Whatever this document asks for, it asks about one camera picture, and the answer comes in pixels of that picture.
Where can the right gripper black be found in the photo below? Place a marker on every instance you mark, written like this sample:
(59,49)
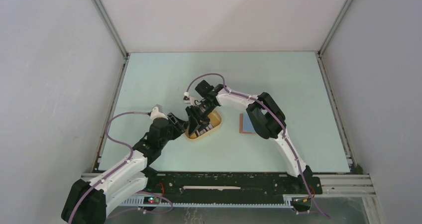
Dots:
(194,122)

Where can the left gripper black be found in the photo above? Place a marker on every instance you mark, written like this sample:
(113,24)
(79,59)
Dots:
(179,127)

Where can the oval wooden tray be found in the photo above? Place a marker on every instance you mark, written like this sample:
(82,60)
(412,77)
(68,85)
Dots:
(215,121)

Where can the brown leather card holder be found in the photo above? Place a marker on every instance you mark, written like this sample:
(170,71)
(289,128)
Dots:
(245,124)

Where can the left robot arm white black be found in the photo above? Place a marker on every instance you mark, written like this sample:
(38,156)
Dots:
(92,201)

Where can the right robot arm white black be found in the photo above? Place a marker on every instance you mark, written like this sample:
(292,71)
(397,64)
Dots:
(266,118)

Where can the striped cards in tray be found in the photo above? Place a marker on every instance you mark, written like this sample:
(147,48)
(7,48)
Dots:
(201,132)

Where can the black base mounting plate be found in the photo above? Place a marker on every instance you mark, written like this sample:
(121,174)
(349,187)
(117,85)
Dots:
(230,187)

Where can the left controller board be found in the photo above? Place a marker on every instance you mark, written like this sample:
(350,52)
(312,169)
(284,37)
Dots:
(151,200)

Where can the controller board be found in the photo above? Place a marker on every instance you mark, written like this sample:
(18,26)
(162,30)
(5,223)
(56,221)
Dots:
(151,200)
(301,201)

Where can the right controller board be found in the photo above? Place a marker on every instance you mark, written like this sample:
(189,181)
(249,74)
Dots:
(301,201)

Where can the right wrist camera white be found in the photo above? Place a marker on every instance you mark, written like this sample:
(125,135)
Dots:
(192,101)

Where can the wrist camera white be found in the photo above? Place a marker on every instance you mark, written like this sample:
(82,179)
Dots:
(157,112)
(192,101)

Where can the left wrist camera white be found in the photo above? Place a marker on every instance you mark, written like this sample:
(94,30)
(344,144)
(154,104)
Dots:
(157,112)

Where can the white cable duct strip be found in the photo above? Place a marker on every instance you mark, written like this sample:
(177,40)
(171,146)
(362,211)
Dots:
(138,201)

